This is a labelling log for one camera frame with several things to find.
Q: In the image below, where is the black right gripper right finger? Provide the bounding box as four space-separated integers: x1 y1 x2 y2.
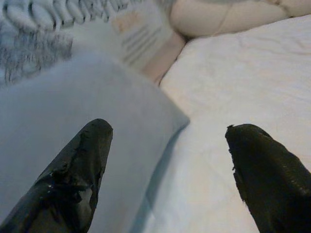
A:
225 123 311 233

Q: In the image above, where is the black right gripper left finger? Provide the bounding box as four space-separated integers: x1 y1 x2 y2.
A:
0 118 114 233

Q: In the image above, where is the grey pillow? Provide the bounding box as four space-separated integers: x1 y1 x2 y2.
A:
0 58 190 233

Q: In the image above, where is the white quilted mattress pad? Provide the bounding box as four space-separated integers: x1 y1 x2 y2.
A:
136 14 311 233

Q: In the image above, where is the white ornament print bed cushion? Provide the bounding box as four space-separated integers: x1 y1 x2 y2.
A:
0 0 175 85

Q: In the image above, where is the cream knotted bolster cushion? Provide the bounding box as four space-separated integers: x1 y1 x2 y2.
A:
170 0 311 43

